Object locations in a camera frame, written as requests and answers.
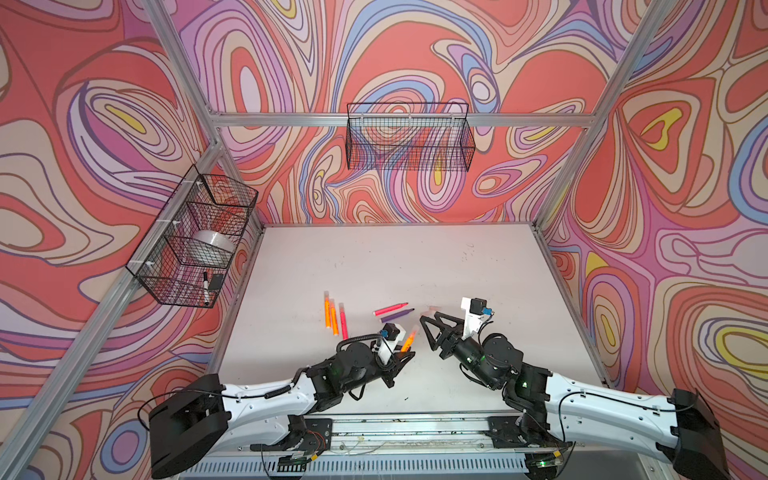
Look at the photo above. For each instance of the orange highlighter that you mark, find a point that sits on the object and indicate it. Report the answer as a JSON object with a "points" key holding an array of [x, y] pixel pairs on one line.
{"points": [[333, 318], [327, 310]]}

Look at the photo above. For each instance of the white tape roll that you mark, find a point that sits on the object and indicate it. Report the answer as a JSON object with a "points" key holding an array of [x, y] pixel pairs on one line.
{"points": [[210, 241]]}

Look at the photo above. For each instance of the black marker in basket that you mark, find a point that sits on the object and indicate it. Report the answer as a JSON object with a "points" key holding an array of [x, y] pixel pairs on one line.
{"points": [[205, 289]]}

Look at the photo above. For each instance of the purple marker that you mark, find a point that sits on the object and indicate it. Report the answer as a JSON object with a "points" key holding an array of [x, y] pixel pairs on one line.
{"points": [[396, 315]]}

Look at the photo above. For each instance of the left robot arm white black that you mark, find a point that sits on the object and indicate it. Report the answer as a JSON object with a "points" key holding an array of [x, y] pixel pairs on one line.
{"points": [[209, 416]]}

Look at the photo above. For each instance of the black wire basket wall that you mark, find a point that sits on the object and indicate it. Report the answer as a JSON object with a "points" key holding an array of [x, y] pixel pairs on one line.
{"points": [[186, 260], [409, 136]]}

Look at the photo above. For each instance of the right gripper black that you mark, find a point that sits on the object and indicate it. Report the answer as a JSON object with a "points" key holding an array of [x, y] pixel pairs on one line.
{"points": [[446, 333]]}

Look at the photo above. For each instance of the black wire basket left wall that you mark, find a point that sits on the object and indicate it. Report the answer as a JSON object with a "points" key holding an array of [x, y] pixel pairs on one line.
{"points": [[186, 260]]}

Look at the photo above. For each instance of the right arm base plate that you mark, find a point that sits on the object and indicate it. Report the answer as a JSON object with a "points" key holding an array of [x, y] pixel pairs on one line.
{"points": [[520, 431]]}

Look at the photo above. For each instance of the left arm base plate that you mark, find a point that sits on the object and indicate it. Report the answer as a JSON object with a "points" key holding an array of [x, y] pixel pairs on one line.
{"points": [[311, 435]]}

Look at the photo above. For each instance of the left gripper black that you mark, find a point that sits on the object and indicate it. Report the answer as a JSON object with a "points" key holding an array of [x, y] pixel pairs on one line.
{"points": [[391, 368]]}

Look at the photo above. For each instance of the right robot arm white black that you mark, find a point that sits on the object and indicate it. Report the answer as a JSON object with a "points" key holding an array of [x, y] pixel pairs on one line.
{"points": [[680, 429]]}

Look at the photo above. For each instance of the pink marker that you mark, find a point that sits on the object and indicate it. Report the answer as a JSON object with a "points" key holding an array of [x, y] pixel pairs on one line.
{"points": [[343, 322], [388, 309]]}

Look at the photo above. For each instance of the black wire basket back wall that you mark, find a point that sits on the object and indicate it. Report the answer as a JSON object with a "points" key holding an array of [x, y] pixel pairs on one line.
{"points": [[409, 136]]}

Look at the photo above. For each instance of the aluminium front rail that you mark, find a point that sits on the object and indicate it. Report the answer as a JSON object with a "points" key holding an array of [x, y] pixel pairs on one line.
{"points": [[441, 432]]}

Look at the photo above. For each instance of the orange thin marker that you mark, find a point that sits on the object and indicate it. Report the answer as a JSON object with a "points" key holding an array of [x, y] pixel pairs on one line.
{"points": [[407, 345]]}

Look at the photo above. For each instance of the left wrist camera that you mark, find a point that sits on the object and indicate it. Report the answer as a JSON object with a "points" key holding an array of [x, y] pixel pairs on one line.
{"points": [[390, 336]]}

